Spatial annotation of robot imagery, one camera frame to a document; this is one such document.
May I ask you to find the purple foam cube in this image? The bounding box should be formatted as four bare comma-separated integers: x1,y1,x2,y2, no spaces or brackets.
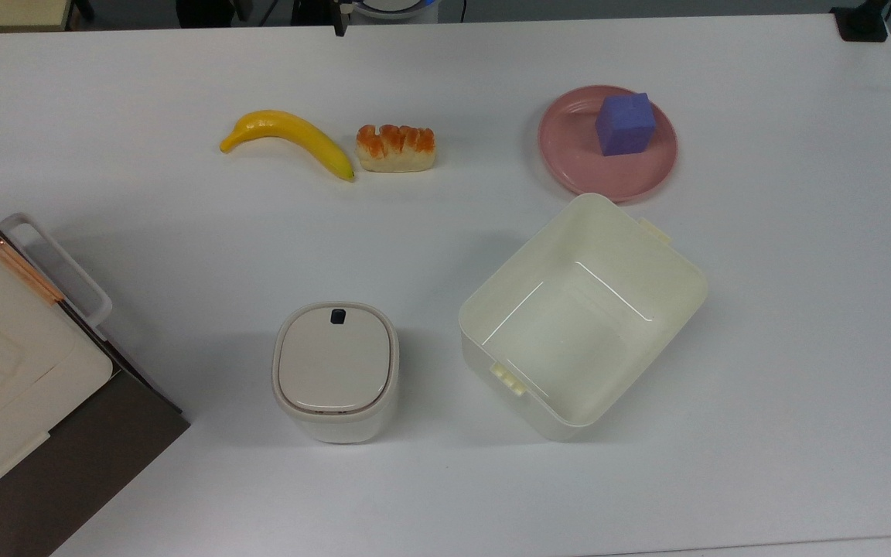
596,92,657,157

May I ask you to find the dark brown drawer cabinet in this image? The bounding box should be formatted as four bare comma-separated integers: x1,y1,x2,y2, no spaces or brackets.
0,182,191,557

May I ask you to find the cream open plastic bin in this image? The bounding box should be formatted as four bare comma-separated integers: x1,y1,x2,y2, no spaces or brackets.
458,193,709,443

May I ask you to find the beige wooden side table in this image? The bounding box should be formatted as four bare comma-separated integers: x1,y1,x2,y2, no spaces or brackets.
0,0,77,34

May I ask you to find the pink round plate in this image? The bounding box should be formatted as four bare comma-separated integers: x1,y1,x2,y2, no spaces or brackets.
538,85,679,204

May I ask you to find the small beige lidded trash can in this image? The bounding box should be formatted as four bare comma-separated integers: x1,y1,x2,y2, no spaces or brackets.
271,301,401,445

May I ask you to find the white drawer handle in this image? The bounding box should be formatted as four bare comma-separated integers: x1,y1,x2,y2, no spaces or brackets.
0,213,114,332

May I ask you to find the toy bread with orange glaze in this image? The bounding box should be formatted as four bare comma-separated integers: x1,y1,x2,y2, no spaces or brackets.
356,124,437,173

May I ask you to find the black corner clamp mount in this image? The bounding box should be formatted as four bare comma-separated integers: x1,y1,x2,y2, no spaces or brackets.
831,0,891,43

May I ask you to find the yellow toy banana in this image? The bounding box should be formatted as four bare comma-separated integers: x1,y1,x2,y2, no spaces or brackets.
219,110,357,183

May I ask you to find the orange door handle strip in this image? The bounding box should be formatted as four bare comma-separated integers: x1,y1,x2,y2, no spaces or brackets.
0,238,66,304

